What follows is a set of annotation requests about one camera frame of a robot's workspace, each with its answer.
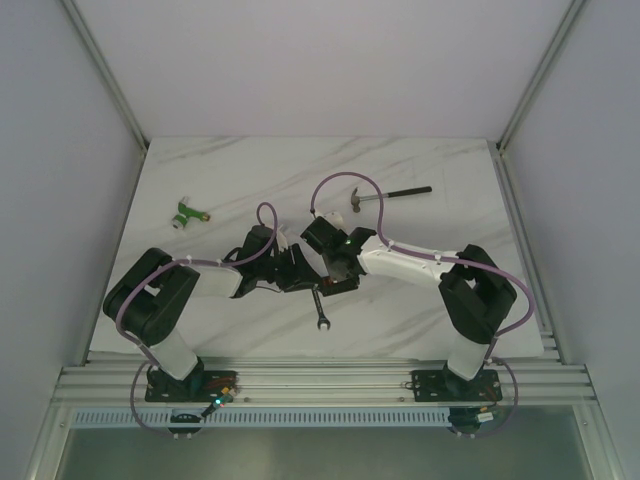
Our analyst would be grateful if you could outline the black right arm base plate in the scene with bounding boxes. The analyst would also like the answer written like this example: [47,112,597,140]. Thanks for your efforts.
[406,367,503,403]

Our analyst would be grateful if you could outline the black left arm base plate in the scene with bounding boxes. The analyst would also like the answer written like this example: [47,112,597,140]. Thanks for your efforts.
[145,370,237,403]

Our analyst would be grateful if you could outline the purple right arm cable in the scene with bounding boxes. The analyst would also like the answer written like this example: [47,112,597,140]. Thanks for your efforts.
[310,170,536,441]

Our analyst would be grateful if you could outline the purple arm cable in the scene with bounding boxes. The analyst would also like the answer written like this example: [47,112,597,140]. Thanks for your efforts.
[310,170,536,441]
[114,201,279,441]

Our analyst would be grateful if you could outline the claw hammer black handle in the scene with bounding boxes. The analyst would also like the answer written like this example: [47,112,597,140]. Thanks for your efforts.
[350,186,433,213]

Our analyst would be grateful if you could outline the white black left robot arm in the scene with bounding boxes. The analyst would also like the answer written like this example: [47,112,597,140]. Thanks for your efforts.
[103,225,322,402]

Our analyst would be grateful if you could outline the green white connector plug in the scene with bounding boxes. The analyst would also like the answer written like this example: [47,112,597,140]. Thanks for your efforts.
[171,197,211,230]

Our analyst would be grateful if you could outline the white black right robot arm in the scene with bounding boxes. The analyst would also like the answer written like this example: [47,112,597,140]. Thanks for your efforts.
[301,217,517,400]

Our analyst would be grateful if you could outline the silver open-end wrench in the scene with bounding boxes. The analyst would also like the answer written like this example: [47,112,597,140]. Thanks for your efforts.
[311,286,331,331]

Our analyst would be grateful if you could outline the white slotted cable duct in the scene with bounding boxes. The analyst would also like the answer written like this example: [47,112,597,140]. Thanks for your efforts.
[72,405,454,430]

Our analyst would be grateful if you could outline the aluminium rail frame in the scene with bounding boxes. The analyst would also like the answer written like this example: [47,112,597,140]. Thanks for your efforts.
[29,0,640,480]

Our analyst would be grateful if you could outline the black fuse box base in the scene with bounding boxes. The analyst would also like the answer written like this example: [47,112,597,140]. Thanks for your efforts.
[318,276,360,297]

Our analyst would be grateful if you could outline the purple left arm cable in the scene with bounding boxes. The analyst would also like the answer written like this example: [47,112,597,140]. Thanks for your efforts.
[114,201,279,441]

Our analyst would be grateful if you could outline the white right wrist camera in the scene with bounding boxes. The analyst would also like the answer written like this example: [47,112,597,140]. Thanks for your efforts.
[315,211,346,230]

